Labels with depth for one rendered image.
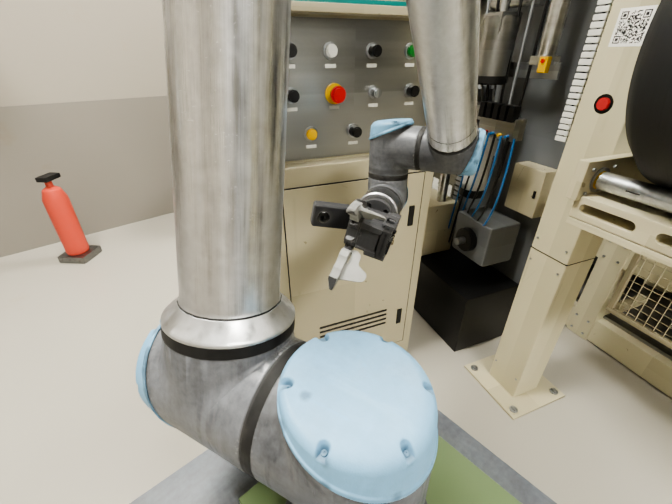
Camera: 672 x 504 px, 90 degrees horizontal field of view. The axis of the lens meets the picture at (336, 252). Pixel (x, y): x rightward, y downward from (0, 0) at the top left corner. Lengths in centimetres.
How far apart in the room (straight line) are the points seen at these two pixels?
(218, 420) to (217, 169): 24
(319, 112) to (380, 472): 87
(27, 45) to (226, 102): 265
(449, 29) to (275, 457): 50
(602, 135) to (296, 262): 89
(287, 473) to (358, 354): 12
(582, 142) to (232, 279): 101
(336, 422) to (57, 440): 143
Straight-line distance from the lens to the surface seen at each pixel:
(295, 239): 104
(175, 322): 39
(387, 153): 75
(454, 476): 61
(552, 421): 161
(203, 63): 33
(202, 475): 67
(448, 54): 52
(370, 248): 62
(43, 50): 294
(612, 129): 112
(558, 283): 126
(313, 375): 34
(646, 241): 99
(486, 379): 161
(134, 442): 152
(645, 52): 88
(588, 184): 105
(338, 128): 103
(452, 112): 60
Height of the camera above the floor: 117
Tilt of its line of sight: 30 degrees down
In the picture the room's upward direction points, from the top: straight up
